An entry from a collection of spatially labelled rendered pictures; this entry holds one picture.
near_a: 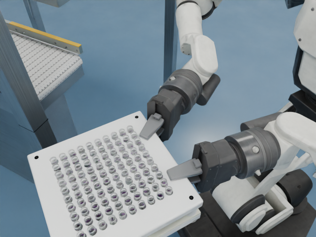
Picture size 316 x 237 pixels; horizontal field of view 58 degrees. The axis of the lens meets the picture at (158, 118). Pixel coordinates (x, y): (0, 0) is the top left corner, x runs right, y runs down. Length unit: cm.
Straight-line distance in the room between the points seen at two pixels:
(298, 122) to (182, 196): 27
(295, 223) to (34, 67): 134
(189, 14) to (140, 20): 232
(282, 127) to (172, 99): 22
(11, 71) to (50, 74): 27
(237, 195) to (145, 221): 57
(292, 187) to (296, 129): 89
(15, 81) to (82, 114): 138
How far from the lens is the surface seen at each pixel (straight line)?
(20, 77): 81
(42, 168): 58
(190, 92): 65
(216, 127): 203
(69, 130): 142
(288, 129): 59
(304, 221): 163
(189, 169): 53
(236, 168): 55
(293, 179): 149
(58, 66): 107
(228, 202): 103
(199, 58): 70
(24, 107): 86
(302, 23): 78
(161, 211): 50
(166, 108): 57
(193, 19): 82
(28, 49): 119
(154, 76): 239
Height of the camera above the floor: 153
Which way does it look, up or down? 48 degrees down
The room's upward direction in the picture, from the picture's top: straight up
